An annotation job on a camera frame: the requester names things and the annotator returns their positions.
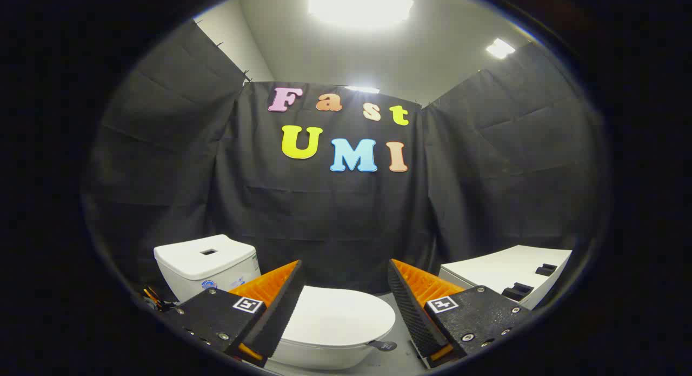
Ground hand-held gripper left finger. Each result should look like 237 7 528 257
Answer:
165 260 307 367

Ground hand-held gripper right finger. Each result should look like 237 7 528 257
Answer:
388 259 533 369

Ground white toilet lid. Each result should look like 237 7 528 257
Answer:
281 286 397 347

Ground white drawer cabinet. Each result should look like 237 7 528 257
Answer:
439 245 573 311

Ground black backdrop cloth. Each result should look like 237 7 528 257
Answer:
81 19 611 312

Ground small ceiling light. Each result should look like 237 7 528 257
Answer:
485 38 516 59

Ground large ceiling light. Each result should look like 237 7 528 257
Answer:
308 0 414 29

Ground orange and yellow cables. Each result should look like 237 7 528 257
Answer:
142 285 176 312

